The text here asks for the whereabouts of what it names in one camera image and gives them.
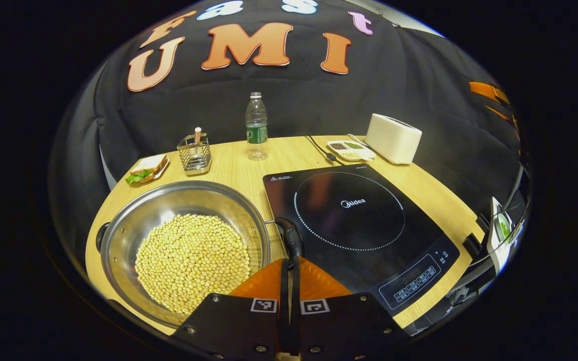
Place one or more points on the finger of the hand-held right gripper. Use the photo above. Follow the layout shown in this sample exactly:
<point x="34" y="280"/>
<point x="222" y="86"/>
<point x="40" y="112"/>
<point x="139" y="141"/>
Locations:
<point x="489" y="92"/>
<point x="500" y="115"/>

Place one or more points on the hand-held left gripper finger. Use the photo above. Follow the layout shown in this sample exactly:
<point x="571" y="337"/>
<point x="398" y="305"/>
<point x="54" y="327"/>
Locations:
<point x="284" y="311"/>
<point x="295" y="311"/>

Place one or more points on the black induction cooktop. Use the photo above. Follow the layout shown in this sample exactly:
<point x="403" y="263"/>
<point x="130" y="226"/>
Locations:
<point x="349" y="230"/>

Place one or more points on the pile of soybeans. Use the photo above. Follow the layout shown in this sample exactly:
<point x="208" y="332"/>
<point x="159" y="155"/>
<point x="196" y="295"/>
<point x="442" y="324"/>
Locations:
<point x="193" y="260"/>

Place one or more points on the white toaster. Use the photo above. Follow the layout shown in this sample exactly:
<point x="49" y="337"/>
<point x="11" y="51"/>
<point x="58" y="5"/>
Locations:
<point x="394" y="138"/>

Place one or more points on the white and green device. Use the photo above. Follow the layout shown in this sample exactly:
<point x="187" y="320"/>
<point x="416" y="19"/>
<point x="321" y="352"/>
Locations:
<point x="500" y="225"/>

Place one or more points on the silver spoon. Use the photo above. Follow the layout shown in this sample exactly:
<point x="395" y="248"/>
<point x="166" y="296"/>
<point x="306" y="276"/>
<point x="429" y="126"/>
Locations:
<point x="358" y="139"/>

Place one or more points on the white divided spice tray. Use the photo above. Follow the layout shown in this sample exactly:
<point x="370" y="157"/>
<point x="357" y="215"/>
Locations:
<point x="351" y="150"/>

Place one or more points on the black backdrop cloth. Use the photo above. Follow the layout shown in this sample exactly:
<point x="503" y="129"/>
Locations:
<point x="319" y="100"/>

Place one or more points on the clear plastic water bottle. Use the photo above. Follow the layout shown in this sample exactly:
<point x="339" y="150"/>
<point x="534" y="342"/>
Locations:
<point x="257" y="133"/>

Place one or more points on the sandwich with lettuce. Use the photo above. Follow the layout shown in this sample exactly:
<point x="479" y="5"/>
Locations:
<point x="147" y="166"/>

